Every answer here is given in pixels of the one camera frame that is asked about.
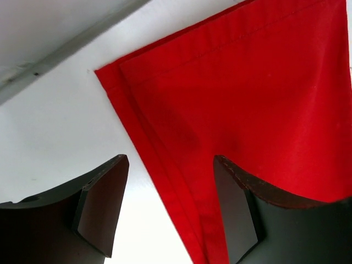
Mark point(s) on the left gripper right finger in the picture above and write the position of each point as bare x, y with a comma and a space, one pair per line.
266, 224

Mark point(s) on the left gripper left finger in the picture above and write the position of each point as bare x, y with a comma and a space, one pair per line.
75, 220

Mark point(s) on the red trousers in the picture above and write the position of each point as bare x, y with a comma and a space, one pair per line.
264, 83

